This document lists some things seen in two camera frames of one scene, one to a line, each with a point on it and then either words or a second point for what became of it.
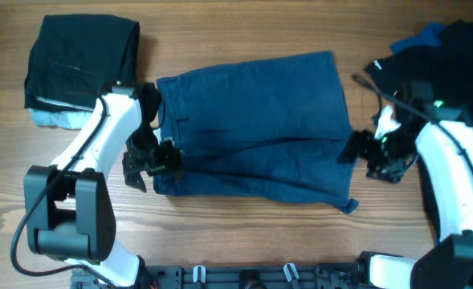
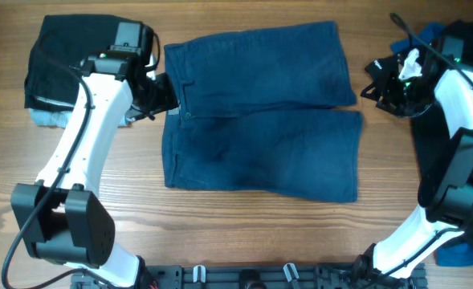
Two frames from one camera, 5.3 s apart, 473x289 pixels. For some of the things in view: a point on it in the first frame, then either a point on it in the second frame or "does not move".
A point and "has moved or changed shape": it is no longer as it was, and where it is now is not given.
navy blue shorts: x=270 y=129 has moved or changed shape
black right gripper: x=359 y=144 → x=383 y=86
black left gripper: x=171 y=161 → x=169 y=99
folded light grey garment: x=65 y=120 does not move
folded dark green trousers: x=75 y=58 does not move
